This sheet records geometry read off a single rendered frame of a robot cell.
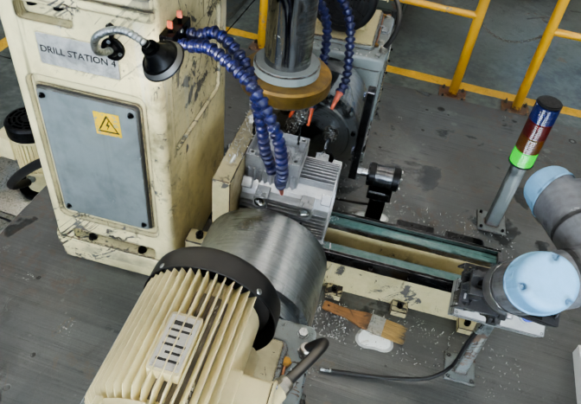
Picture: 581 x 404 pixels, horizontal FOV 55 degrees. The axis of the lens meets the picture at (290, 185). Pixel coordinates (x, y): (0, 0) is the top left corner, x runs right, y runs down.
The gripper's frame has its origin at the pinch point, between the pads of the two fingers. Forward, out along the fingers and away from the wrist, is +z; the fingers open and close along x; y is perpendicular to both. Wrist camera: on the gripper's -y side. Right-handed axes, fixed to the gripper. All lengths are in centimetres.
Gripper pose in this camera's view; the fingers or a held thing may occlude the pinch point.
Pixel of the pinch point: (482, 299)
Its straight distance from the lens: 107.4
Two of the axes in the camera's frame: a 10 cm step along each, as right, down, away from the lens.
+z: 0.5, 2.4, 9.7
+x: -2.5, 9.4, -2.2
